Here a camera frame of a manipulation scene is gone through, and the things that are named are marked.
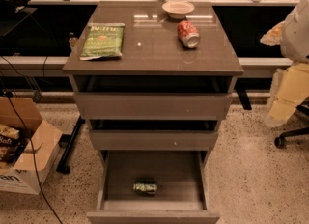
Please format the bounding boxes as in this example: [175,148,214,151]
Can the red soda can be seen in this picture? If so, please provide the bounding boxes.
[177,20,200,49]

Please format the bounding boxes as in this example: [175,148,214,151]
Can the white paper bowl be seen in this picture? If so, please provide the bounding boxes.
[162,1,195,19]

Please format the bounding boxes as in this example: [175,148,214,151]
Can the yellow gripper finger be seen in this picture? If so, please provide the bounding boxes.
[260,21,285,46]
[264,63,309,127]

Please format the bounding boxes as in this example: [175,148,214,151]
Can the black table leg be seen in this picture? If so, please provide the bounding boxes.
[56,116,85,174]

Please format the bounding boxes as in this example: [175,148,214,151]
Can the green chip bag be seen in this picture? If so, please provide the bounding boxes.
[80,23,125,60]

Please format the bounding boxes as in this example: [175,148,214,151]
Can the black office chair base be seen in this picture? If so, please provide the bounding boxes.
[274,105,309,149]

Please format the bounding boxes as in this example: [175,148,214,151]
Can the grey bottom drawer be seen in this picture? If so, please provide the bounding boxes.
[87,151,219,224]

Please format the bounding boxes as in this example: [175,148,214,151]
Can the cardboard box with snacks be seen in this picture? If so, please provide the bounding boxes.
[0,97,62,195]

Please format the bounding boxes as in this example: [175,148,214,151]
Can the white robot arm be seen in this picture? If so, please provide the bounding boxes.
[260,0,309,127]

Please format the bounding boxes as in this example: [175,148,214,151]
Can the green soda can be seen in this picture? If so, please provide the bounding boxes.
[132,179,158,195]

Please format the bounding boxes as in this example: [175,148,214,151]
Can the grey middle drawer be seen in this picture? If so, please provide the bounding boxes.
[90,120,218,151]

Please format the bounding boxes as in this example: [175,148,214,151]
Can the black cable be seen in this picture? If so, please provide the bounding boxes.
[0,55,65,224]

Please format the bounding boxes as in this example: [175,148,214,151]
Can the grey drawer cabinet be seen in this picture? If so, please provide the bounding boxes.
[62,1,244,224]

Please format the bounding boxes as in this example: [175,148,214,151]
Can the grey top drawer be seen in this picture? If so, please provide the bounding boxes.
[72,75,234,121]

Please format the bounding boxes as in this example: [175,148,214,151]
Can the grey drawer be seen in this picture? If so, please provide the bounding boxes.
[87,151,219,224]
[72,75,234,121]
[90,120,218,151]

